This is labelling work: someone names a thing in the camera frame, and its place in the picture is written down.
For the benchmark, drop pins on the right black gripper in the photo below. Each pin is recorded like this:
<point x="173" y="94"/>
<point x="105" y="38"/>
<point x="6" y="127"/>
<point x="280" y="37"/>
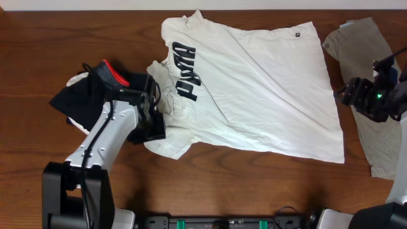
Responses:
<point x="358" y="89"/>

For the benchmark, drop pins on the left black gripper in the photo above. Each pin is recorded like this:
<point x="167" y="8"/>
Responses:
<point x="156" y="126"/>

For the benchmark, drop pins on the white printed t-shirt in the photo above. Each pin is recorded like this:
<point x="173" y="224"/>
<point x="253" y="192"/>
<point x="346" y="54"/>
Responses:
<point x="259" y="90"/>

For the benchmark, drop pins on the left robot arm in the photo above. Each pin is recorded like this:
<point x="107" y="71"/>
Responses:
<point x="77" y="193"/>

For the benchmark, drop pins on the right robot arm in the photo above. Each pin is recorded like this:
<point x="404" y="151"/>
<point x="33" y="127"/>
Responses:
<point x="391" y="214"/>

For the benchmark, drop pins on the grey khaki garment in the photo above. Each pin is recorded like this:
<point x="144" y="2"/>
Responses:
<point x="355" y="46"/>

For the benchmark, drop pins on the black shorts red waistband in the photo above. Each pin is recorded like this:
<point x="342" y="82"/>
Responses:
<point x="84" y="100"/>

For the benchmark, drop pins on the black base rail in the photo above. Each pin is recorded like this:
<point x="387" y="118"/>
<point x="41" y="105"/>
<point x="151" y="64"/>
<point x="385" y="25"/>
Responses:
<point x="280" y="221"/>

